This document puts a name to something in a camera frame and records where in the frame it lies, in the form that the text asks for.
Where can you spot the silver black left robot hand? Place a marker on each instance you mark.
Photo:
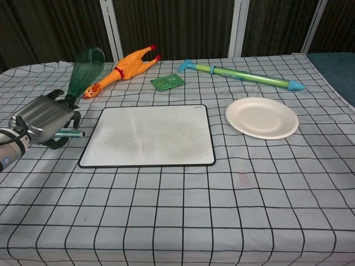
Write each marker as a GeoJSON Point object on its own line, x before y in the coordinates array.
{"type": "Point", "coordinates": [44, 116]}

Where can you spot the teal marker pen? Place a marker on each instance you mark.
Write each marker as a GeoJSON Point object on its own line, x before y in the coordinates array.
{"type": "Point", "coordinates": [73, 134]}

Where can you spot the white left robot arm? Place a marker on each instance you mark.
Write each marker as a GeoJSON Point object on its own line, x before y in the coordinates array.
{"type": "Point", "coordinates": [11, 151]}

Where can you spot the green transparent plastic cone toy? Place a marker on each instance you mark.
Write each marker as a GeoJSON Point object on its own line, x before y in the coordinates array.
{"type": "Point", "coordinates": [86, 66]}

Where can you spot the orange rubber chicken toy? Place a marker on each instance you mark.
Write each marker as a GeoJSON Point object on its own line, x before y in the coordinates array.
{"type": "Point", "coordinates": [129, 66]}

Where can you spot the green card packet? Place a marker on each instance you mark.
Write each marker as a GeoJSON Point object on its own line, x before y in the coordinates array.
{"type": "Point", "coordinates": [167, 81]}

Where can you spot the white black-checked tablecloth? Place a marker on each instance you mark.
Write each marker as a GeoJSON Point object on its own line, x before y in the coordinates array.
{"type": "Point", "coordinates": [177, 210]}

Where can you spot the green and blue water gun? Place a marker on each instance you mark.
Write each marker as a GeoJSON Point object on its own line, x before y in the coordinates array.
{"type": "Point", "coordinates": [244, 74]}

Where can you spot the white paper plate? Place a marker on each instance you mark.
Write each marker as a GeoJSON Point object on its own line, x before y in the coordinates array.
{"type": "Point", "coordinates": [262, 117]}

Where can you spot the white drawing board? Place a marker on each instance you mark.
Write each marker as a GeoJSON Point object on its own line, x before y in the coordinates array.
{"type": "Point", "coordinates": [149, 135]}

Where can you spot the white metal frame post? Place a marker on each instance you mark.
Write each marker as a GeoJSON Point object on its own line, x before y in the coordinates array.
{"type": "Point", "coordinates": [112, 27]}
{"type": "Point", "coordinates": [238, 27]}
{"type": "Point", "coordinates": [314, 27]}

